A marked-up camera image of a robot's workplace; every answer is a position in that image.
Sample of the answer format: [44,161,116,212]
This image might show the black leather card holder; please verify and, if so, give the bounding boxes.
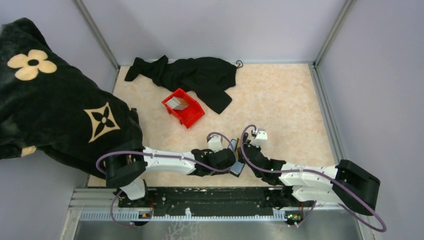
[229,138,245,178]

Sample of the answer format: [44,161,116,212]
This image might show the red plastic bin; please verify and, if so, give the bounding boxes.
[161,88,205,129]

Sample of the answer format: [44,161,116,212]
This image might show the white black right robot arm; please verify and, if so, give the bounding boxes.
[238,143,381,216]

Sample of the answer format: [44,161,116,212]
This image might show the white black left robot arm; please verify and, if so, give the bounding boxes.
[96,135,237,207]

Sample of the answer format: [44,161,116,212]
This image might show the stack of silver cards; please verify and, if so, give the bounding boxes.
[165,96,190,111]

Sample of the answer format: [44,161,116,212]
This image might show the black cloth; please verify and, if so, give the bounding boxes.
[124,55,243,114]

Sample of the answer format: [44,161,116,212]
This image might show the black floral blanket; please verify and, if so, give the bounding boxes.
[0,17,143,178]

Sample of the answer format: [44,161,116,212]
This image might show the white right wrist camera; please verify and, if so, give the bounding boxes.
[250,128,268,148]

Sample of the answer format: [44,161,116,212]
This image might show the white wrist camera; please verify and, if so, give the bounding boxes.
[250,128,268,148]
[207,135,224,152]

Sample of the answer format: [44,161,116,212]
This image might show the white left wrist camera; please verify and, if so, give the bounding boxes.
[207,135,224,152]

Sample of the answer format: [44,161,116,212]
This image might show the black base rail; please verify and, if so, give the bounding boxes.
[112,186,315,218]

